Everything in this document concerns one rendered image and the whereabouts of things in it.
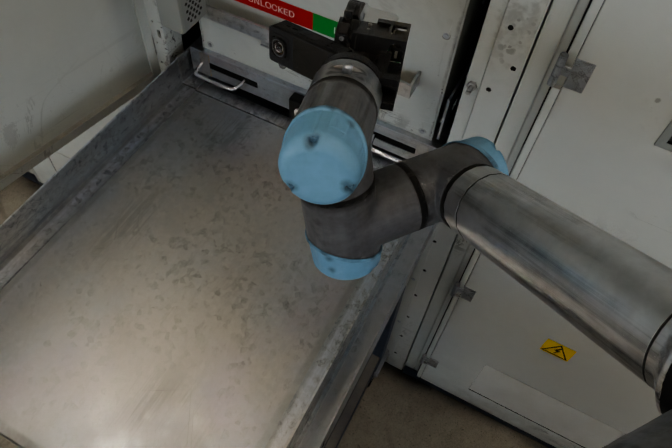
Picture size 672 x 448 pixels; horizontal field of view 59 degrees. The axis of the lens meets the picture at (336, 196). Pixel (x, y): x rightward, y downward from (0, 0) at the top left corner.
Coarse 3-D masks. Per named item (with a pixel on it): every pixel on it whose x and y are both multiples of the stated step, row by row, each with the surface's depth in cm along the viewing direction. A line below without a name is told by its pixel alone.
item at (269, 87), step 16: (192, 48) 117; (224, 64) 116; (240, 64) 115; (224, 80) 120; (240, 80) 118; (256, 80) 115; (272, 80) 113; (272, 96) 116; (288, 96) 114; (384, 128) 107; (400, 128) 107; (384, 144) 111; (400, 144) 109; (416, 144) 106; (432, 144) 105
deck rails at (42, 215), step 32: (160, 96) 116; (128, 128) 111; (96, 160) 106; (64, 192) 102; (32, 224) 98; (64, 224) 101; (0, 256) 94; (32, 256) 96; (384, 256) 100; (0, 288) 93; (352, 320) 93; (320, 352) 89; (320, 384) 80; (288, 416) 84
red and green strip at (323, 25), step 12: (240, 0) 103; (252, 0) 102; (264, 0) 100; (276, 0) 99; (276, 12) 101; (288, 12) 100; (300, 12) 98; (300, 24) 100; (312, 24) 99; (324, 24) 98; (336, 24) 97
